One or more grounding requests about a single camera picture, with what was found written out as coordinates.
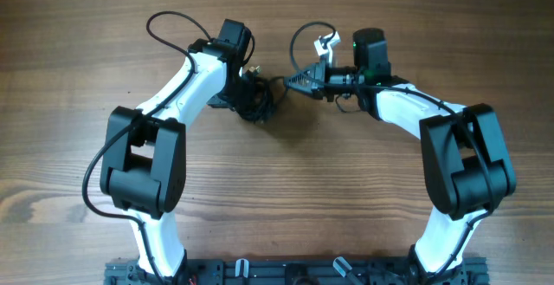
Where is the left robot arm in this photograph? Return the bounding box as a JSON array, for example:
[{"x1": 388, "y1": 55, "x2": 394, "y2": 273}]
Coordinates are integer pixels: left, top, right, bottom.
[{"x1": 96, "y1": 19, "x2": 255, "y2": 284}]

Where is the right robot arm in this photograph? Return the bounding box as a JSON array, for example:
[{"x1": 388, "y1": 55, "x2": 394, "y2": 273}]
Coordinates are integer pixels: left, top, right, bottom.
[{"x1": 284, "y1": 28, "x2": 517, "y2": 284}]

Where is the left camera cable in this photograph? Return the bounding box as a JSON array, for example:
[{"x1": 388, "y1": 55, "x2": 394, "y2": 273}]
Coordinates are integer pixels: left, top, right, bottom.
[{"x1": 81, "y1": 10, "x2": 213, "y2": 285}]

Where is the camera cable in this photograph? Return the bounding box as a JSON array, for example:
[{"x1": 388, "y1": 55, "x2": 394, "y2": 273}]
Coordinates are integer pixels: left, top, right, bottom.
[
  {"x1": 288, "y1": 21, "x2": 497, "y2": 285},
  {"x1": 81, "y1": 10, "x2": 213, "y2": 285}
]

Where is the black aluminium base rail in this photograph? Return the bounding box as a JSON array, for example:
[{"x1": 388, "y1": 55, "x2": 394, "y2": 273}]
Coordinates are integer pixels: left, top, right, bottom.
[{"x1": 103, "y1": 257, "x2": 490, "y2": 285}]

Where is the right camera cable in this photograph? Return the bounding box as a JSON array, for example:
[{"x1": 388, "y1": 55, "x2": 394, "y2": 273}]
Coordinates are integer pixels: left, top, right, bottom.
[{"x1": 288, "y1": 21, "x2": 497, "y2": 285}]

